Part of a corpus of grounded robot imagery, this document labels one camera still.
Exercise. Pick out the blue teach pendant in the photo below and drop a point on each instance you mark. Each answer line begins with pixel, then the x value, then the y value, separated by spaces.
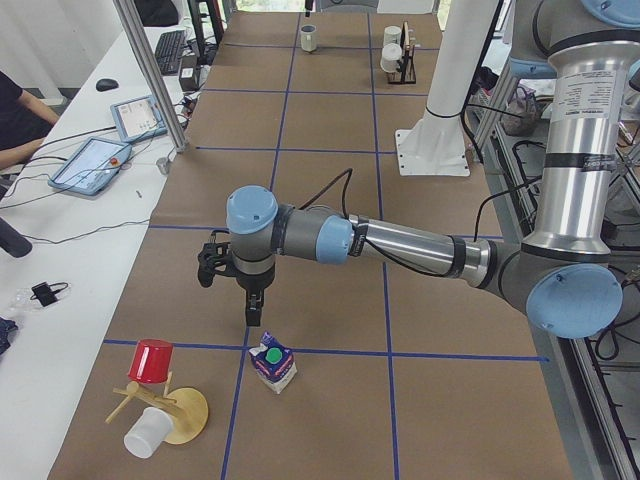
pixel 138 119
pixel 92 167

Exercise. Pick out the small black adapter with cable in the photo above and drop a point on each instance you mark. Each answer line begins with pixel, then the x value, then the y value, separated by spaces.
pixel 46 293

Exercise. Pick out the pale green ceramic mug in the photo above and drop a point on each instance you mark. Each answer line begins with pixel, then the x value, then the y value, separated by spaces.
pixel 308 38

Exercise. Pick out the blue teach pendant near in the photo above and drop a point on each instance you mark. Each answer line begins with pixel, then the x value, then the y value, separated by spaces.
pixel 92 167

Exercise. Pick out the aluminium frame post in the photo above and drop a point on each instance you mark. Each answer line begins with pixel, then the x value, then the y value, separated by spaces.
pixel 147 63

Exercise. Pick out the black computer mouse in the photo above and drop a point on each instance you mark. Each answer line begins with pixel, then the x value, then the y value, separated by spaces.
pixel 106 84

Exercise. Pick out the white paper cup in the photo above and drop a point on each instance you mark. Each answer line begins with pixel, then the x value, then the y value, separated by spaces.
pixel 391 54
pixel 391 35

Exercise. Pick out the white paper cup upper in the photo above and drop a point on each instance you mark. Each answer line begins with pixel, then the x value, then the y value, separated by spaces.
pixel 391 35

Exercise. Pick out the red plastic cup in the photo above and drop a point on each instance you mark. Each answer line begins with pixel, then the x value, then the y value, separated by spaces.
pixel 151 361

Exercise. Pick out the seated person in black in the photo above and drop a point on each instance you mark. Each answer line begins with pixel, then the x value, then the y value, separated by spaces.
pixel 25 123

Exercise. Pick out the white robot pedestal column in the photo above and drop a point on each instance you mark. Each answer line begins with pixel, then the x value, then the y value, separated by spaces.
pixel 435 145

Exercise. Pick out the white paper cup lower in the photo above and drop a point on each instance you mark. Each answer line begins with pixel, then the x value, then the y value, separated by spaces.
pixel 391 54

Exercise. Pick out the white plastic cup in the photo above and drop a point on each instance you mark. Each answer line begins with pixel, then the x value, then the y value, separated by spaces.
pixel 148 432

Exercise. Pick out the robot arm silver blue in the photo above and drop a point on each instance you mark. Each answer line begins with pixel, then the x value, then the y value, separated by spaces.
pixel 558 275

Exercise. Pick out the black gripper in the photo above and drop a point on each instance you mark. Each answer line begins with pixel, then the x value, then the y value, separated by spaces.
pixel 253 283

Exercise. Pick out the blue white milk carton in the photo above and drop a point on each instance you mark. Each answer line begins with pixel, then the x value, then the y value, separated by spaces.
pixel 273 362

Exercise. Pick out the black keyboard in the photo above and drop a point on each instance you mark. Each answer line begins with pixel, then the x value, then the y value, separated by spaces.
pixel 168 51

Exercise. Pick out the blue teach pendant far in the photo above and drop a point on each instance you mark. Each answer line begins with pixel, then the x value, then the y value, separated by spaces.
pixel 138 119

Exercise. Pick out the wooden cup tree stand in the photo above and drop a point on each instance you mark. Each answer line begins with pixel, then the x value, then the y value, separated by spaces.
pixel 187 407

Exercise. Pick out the black wire cup rack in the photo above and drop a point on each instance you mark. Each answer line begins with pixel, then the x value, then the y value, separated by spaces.
pixel 406 73

